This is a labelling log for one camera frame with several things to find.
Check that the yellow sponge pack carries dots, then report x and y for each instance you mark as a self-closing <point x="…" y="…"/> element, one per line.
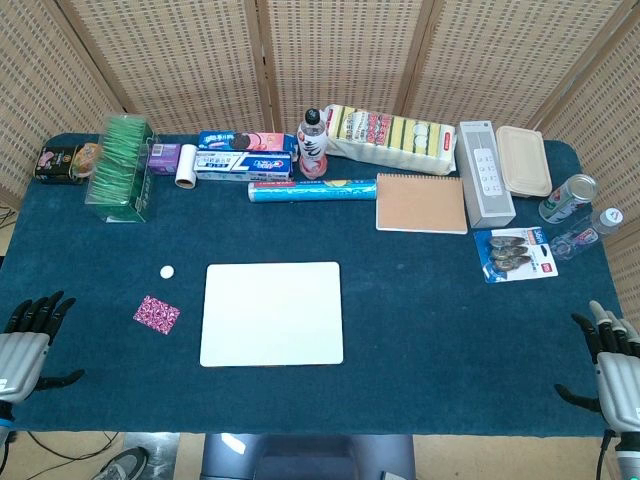
<point x="392" y="137"/>

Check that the small white round cap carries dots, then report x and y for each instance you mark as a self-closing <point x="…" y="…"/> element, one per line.
<point x="167" y="272"/>

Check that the grey power strip box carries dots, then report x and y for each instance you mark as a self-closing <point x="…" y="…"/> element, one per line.
<point x="485" y="175"/>

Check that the blue cling film roll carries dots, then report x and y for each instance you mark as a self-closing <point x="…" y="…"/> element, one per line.
<point x="312" y="190"/>

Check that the green drink can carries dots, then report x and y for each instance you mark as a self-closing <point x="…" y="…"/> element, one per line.
<point x="567" y="197"/>

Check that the wooden folding screen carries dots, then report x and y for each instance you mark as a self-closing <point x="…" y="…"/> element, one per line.
<point x="200" y="60"/>

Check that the green tea bag box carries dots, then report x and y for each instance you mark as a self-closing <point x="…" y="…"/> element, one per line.
<point x="122" y="170"/>

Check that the beige lunch container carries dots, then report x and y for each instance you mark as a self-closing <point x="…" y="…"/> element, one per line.
<point x="522" y="160"/>

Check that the purple small box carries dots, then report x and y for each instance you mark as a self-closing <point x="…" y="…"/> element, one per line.
<point x="164" y="157"/>

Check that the white rectangular board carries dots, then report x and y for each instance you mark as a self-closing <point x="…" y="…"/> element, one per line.
<point x="272" y="315"/>

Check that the dark snack packet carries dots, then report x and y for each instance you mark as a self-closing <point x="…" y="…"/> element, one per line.
<point x="55" y="165"/>

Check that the brown spiral notebook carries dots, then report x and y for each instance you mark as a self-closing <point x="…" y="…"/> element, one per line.
<point x="421" y="203"/>

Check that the pink patterned card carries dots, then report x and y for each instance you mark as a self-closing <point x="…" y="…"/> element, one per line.
<point x="156" y="313"/>

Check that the binder clips blister pack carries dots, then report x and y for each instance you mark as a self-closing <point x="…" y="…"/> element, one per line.
<point x="515" y="255"/>

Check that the white toothpaste box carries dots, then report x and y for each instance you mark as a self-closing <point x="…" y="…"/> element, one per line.
<point x="242" y="166"/>

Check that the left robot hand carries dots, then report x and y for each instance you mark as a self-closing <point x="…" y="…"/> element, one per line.
<point x="20" y="360"/>

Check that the blue cookie box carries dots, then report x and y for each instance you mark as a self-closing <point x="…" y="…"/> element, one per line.
<point x="245" y="141"/>

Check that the pink drink bottle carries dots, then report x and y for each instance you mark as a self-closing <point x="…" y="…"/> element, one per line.
<point x="312" y="150"/>

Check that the blue table cloth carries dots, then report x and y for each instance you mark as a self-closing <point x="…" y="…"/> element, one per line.
<point x="400" y="325"/>

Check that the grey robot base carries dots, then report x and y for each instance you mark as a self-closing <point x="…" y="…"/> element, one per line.
<point x="307" y="457"/>

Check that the grey shoe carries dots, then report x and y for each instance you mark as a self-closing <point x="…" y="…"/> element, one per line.
<point x="122" y="464"/>

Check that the white paper roll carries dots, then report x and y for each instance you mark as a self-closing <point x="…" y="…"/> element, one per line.
<point x="186" y="167"/>

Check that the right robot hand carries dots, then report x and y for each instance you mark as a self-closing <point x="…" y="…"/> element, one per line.
<point x="620" y="385"/>

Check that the small clear plastic bottle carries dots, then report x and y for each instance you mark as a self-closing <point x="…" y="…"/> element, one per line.
<point x="606" y="221"/>

